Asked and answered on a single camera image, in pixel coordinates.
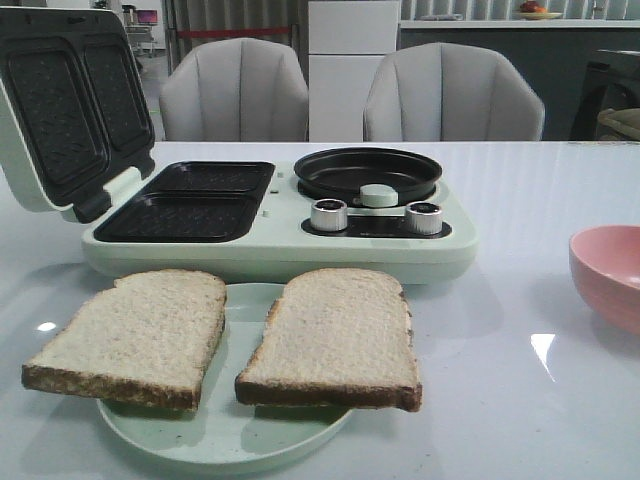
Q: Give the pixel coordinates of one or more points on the bread slice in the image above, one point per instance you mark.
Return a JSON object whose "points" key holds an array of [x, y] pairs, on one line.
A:
{"points": [[335, 337], [147, 341]]}

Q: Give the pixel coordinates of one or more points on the green breakfast maker lid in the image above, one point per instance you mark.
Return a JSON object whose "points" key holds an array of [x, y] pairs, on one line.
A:
{"points": [[75, 127]]}

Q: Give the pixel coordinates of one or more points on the pink bowl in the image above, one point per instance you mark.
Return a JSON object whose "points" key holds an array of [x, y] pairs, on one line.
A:
{"points": [[604, 263]]}

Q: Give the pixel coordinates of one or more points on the green breakfast maker base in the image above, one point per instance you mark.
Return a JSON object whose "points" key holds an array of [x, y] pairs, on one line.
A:
{"points": [[249, 221]]}

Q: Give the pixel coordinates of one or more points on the left silver control knob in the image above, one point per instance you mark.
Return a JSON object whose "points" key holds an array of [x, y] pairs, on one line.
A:
{"points": [[329, 215]]}

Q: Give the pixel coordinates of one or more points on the silver control knob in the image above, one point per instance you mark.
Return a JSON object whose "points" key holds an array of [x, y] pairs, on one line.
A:
{"points": [[329, 215], [423, 218]]}

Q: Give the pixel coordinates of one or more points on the black round frying pan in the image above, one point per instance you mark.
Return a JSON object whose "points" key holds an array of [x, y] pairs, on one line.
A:
{"points": [[340, 173]]}

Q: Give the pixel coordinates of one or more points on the right silver control knob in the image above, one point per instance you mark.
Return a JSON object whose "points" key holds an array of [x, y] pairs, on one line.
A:
{"points": [[423, 218]]}

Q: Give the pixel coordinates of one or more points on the left grey upholstered chair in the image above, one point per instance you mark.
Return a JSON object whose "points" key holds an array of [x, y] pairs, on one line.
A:
{"points": [[237, 90]]}

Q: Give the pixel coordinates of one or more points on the grey upholstered chair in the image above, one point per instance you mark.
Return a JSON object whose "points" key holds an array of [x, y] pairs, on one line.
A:
{"points": [[237, 90], [450, 92]]}

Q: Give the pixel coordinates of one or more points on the right grey upholstered chair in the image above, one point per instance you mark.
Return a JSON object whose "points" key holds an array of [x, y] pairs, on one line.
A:
{"points": [[450, 92]]}

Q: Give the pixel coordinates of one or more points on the white refrigerator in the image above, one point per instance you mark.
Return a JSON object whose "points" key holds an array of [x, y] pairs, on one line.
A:
{"points": [[346, 42]]}

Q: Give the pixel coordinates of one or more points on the light green round plate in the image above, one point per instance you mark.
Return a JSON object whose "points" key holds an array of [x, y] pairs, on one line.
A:
{"points": [[224, 436]]}

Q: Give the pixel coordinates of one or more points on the yellow fruit plate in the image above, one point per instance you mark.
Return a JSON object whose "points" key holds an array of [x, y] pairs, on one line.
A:
{"points": [[533, 10]]}

